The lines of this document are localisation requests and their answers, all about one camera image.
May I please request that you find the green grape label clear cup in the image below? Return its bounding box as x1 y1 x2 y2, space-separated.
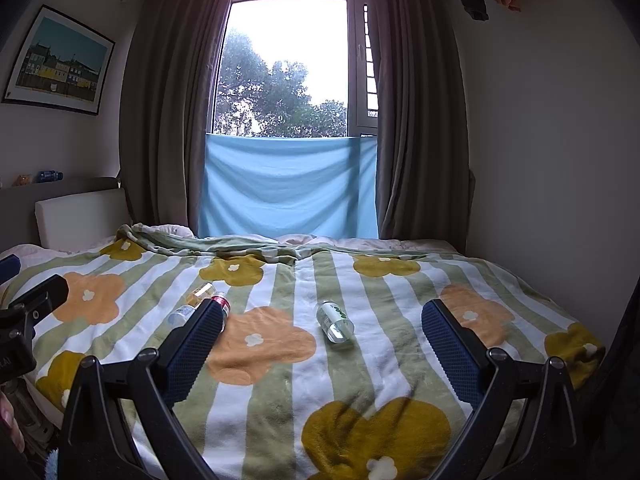
316 301 355 344

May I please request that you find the blue label clear cup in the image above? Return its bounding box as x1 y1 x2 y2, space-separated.
166 304 195 330

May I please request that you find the red label clear cup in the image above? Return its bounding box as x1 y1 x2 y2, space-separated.
210 294 231 318

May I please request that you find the person's left hand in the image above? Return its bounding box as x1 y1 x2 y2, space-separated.
0 392 25 453

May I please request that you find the grey headboard shelf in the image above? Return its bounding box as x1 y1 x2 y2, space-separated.
0 177 118 252

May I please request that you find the white headboard cushion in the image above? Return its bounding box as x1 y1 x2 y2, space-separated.
35 188 130 252

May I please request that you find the blue bottle on shelf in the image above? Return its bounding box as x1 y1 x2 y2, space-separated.
34 170 64 183

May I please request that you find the framed city picture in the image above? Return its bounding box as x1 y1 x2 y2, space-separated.
2 6 115 116

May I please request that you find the floral striped blanket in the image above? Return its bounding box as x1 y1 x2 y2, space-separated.
27 247 604 479

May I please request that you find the right brown curtain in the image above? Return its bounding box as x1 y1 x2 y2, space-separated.
369 0 473 252

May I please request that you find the brown curtain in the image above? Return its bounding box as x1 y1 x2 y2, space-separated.
119 0 232 230
369 0 473 252

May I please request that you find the light blue hanging cloth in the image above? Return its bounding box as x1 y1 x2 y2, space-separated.
198 134 378 238

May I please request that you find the left brown curtain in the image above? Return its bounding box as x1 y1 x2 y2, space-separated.
119 0 232 230

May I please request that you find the window with white frame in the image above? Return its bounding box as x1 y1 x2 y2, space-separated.
212 0 378 139

